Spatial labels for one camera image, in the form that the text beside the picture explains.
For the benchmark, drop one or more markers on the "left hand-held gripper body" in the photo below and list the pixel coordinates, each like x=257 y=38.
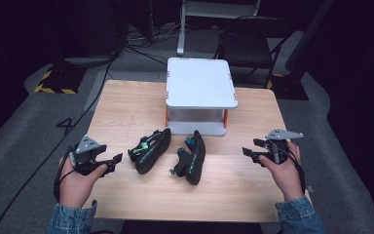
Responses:
x=86 y=150

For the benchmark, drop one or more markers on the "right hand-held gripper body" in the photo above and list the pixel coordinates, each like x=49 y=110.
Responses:
x=280 y=146

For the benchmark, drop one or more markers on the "person's right hand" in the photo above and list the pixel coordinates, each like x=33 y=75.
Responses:
x=284 y=177

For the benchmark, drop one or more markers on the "person's left hand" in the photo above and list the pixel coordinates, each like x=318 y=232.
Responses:
x=78 y=186

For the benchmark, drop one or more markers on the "black yellow striped stand base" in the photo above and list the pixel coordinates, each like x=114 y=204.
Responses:
x=289 y=87
x=60 y=81

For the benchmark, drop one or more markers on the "white two-tier shoe rack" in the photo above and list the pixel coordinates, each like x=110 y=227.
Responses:
x=198 y=83

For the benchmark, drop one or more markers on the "black folding chair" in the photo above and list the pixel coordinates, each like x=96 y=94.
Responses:
x=250 y=45

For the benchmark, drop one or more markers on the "white metal stand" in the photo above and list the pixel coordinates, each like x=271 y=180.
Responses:
x=188 y=19

